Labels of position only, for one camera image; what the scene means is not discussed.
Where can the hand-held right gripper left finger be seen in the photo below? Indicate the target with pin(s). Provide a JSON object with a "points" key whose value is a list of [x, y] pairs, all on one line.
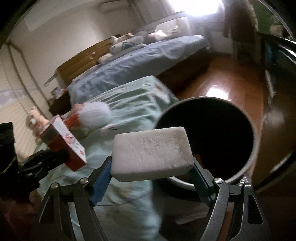
{"points": [[100, 184]]}

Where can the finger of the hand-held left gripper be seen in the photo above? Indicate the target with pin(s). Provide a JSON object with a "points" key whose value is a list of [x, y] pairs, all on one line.
{"points": [[41, 169], [49, 154]]}

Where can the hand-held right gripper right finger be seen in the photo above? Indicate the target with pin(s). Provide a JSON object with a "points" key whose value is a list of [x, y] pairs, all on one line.
{"points": [[201, 185]]}

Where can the red printed carton box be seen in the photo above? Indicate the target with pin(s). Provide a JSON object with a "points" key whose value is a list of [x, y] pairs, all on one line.
{"points": [[67, 143]]}

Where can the black round trash bin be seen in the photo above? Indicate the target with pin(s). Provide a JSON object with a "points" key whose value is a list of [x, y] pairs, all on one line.
{"points": [[219, 129]]}

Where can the white sponge block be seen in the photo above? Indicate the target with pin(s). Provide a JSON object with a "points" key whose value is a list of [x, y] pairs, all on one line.
{"points": [[150, 153]]}

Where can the white tissue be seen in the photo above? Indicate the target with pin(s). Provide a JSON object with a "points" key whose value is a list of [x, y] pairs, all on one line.
{"points": [[94, 113]]}

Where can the beige teddy bear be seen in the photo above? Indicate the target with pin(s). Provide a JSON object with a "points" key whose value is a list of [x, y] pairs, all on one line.
{"points": [[34, 118]]}

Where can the dark wooden nightstand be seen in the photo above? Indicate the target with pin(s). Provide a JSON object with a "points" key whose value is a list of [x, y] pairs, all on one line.
{"points": [[60, 104]]}

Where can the green floral bedsheet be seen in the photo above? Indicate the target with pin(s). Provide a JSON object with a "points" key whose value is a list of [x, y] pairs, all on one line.
{"points": [[129, 99]]}

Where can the wooden headboard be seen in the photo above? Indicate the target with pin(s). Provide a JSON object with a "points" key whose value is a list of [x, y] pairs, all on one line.
{"points": [[78, 64]]}

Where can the pale pink pillow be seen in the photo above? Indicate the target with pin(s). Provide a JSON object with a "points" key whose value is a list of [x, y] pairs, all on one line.
{"points": [[106, 58]]}

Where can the blue sheeted bed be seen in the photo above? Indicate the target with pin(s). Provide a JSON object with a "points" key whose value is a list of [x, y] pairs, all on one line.
{"points": [[138, 62]]}

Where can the white blue printed pillow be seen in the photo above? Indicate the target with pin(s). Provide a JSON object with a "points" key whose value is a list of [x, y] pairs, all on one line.
{"points": [[126, 45]]}

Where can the white plush toy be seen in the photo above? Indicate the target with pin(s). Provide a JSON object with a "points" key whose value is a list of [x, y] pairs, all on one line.
{"points": [[115, 38]]}

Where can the cream plush toy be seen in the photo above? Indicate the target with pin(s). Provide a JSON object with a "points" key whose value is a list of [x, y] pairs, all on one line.
{"points": [[127, 36]]}

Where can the pink plush cushion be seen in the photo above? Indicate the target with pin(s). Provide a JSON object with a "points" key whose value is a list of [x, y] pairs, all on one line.
{"points": [[157, 34]]}

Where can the white air conditioner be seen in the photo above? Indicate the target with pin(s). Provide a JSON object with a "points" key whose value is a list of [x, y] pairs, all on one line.
{"points": [[114, 7]]}

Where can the dark red hanging garment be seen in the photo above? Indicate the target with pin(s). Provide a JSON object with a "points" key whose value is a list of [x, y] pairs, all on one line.
{"points": [[233, 20]]}

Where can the grey bed guard rail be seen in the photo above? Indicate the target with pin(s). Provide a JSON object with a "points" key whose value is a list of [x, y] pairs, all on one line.
{"points": [[161, 19]]}

